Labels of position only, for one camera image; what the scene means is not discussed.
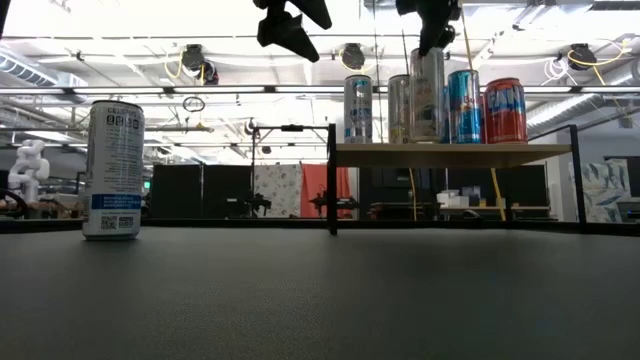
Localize black hanging ring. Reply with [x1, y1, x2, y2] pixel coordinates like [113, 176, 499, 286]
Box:
[181, 96, 207, 114]

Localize white-lidded slim can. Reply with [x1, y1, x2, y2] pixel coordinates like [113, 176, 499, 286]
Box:
[447, 69, 484, 146]

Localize white storage boxes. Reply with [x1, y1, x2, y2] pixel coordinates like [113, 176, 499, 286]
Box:
[437, 189, 474, 209]

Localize yellow extension cable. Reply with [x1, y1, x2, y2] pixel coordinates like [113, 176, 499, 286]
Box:
[457, 9, 507, 222]

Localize black ceiling cable reel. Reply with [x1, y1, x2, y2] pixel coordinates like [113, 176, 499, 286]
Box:
[341, 42, 367, 71]
[179, 43, 221, 86]
[567, 43, 599, 71]

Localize white Celsius can yellow band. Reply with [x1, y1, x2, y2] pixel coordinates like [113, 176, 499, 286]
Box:
[387, 73, 412, 145]

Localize long ceiling light fixture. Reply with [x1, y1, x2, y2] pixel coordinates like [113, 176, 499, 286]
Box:
[0, 84, 640, 96]

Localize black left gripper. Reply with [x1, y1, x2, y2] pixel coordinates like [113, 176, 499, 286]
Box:
[252, 0, 333, 64]

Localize blue soda can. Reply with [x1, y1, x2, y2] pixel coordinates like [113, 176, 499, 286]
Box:
[442, 86, 451, 146]

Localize white Celsius can blue band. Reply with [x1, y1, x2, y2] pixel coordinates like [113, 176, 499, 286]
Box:
[81, 101, 146, 243]

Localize black curved hose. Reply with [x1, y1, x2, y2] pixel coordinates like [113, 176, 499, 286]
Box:
[0, 187, 30, 220]

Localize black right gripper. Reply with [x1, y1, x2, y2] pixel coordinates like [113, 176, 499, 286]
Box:
[394, 0, 464, 58]

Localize leaf patterned cloth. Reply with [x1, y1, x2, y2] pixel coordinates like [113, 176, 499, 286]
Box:
[569, 158, 632, 225]

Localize grey slim beverage can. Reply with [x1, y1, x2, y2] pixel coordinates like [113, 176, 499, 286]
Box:
[409, 46, 447, 144]

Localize black partition panel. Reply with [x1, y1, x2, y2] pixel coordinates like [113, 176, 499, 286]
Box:
[151, 164, 203, 220]
[202, 163, 254, 220]

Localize black table mat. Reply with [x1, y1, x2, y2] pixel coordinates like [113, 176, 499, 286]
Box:
[0, 227, 640, 360]

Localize silver Celsius Arctic Vibe can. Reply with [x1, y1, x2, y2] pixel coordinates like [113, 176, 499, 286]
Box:
[342, 74, 374, 145]

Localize orange cloth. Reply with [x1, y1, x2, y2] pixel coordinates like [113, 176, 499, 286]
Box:
[299, 163, 351, 220]

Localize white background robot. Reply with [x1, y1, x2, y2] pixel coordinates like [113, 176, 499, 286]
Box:
[7, 138, 51, 206]

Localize black aluminium table frame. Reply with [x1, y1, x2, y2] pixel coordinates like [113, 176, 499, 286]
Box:
[0, 217, 640, 237]

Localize floral patterned cloth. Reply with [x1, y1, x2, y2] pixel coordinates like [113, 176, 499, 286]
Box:
[253, 164, 303, 219]

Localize wooden shelf black frame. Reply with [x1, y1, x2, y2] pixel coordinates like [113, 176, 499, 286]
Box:
[326, 123, 588, 237]

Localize black camera stand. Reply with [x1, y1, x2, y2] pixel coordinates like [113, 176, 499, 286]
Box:
[249, 123, 329, 220]

